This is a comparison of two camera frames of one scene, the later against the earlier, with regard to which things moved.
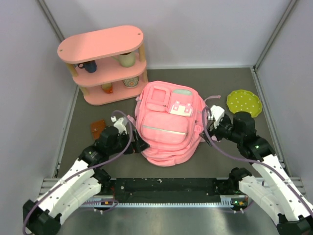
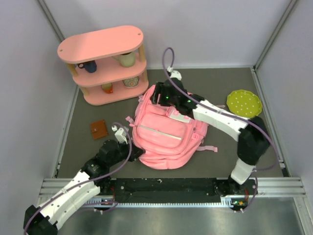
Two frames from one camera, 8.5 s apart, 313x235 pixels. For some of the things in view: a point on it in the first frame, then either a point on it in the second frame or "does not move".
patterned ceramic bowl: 132,82 does not move
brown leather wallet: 97,128 does not move
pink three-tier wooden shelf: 109,64 does not move
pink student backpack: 171,117 does not move
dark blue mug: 90,66 does not move
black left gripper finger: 138,144 → 136,152
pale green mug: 126,59 does not move
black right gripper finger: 204,135 → 157,90
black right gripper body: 225,129 → 165,100
